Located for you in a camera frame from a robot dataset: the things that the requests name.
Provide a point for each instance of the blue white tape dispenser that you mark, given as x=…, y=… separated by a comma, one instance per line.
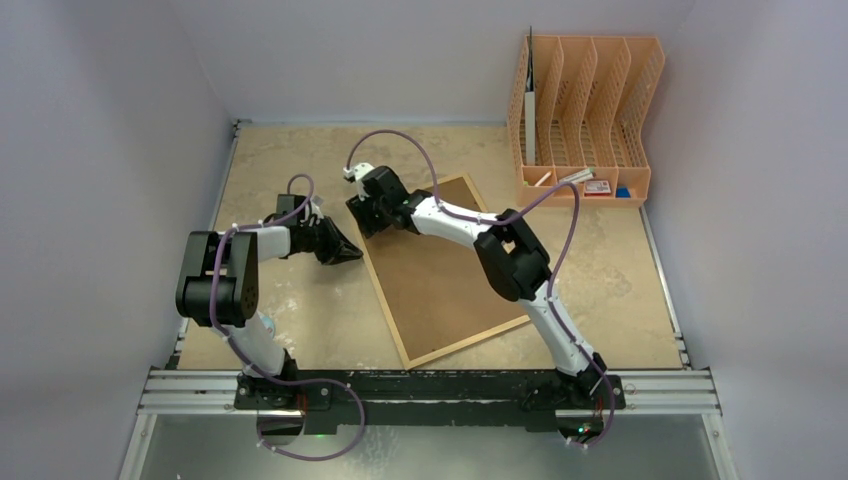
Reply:
x=268, y=323

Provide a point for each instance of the orange desk file organizer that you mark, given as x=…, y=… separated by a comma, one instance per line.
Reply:
x=593, y=95

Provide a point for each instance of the white marker pen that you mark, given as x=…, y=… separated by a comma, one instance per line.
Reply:
x=578, y=177

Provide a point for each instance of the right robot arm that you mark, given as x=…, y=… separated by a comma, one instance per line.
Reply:
x=515, y=262

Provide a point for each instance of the red white small box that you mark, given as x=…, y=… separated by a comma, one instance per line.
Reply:
x=597, y=188

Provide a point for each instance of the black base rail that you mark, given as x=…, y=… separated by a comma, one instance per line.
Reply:
x=320, y=401

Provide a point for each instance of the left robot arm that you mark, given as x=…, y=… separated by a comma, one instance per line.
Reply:
x=218, y=284

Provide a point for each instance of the wooden picture frame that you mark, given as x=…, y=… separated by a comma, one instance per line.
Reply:
x=404, y=351

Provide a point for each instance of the white chalk stick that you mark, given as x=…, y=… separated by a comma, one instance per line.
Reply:
x=541, y=181

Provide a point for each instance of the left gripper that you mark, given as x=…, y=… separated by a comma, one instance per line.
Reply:
x=338, y=249

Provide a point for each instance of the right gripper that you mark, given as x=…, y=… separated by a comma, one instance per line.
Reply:
x=369, y=213

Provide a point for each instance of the white folder in organizer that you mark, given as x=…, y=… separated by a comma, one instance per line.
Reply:
x=530, y=105

